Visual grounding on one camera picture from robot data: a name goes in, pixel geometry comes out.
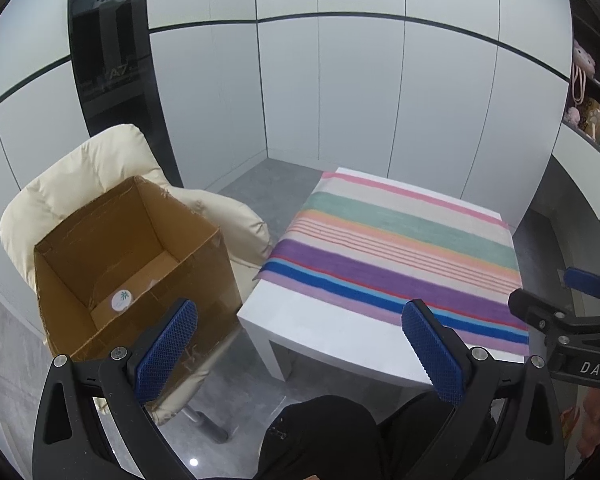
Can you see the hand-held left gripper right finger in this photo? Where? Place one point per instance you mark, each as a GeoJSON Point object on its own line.
{"type": "Point", "coordinates": [432, 355]}

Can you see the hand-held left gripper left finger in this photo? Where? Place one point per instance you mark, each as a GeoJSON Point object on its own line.
{"type": "Point", "coordinates": [167, 350]}

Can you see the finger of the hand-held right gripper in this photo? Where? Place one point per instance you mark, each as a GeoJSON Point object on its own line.
{"type": "Point", "coordinates": [532, 307]}
{"type": "Point", "coordinates": [585, 279]}

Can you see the white round tin green print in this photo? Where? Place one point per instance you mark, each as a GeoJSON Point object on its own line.
{"type": "Point", "coordinates": [121, 300]}

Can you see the brown cardboard box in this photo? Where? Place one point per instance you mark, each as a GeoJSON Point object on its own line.
{"type": "Point", "coordinates": [125, 245]}

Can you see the person's right hand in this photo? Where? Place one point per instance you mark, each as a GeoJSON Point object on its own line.
{"type": "Point", "coordinates": [596, 420]}

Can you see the striped colourful cloth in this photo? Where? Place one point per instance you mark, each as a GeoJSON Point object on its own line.
{"type": "Point", "coordinates": [380, 240]}

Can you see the white table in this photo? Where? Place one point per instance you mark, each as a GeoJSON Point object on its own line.
{"type": "Point", "coordinates": [305, 325]}

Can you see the pink plush toy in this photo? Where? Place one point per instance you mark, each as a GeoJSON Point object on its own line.
{"type": "Point", "coordinates": [574, 115]}

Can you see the beige handbag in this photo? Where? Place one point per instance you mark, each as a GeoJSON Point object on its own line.
{"type": "Point", "coordinates": [591, 110]}

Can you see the cream padded chair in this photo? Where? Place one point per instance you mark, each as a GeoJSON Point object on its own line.
{"type": "Point", "coordinates": [80, 160]}

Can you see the black glass cabinet panel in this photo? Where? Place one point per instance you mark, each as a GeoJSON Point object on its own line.
{"type": "Point", "coordinates": [115, 60]}

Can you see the wall shelf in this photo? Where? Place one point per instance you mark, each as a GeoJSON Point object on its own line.
{"type": "Point", "coordinates": [587, 137]}

